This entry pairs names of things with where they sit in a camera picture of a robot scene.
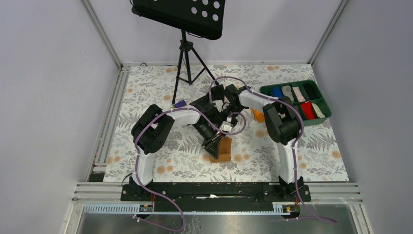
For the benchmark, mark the green divided organizer tray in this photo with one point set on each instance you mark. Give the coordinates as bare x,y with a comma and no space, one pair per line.
311,93

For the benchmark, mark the pink rolled underwear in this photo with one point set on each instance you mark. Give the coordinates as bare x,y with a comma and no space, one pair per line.
298,93

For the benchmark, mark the black music stand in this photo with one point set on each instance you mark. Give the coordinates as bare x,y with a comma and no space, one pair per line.
198,18

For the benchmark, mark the light grey rolled underwear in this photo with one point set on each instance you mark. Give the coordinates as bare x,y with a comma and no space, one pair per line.
287,91

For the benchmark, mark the red rolled underwear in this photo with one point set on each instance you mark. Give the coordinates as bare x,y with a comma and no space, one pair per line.
307,110

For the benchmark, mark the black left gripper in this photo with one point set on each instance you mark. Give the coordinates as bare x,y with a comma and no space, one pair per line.
211,145

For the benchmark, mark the black mounting base rail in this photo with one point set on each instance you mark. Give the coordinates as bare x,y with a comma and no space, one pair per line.
214,197

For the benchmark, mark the black striped underwear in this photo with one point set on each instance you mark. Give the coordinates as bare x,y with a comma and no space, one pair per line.
205,105

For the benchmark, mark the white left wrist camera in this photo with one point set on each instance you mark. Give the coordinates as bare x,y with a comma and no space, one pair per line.
226,127

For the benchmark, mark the orange rolled cloth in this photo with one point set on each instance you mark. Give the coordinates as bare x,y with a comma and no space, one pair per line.
258,116

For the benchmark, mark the purple yellow small block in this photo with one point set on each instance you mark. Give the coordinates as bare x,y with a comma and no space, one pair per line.
180,104

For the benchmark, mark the brown boxer underwear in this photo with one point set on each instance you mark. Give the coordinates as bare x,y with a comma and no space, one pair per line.
224,151

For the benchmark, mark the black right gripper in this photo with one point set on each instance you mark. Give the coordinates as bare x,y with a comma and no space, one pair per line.
224,110

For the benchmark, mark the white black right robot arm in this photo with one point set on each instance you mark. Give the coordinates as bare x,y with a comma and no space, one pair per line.
283,122

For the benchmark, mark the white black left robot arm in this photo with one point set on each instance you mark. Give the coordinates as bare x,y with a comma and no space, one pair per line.
151,131

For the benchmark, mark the blue rolled underwear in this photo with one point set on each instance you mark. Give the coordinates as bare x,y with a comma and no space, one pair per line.
276,91

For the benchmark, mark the cream rolled underwear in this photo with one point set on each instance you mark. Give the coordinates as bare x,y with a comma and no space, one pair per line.
318,111

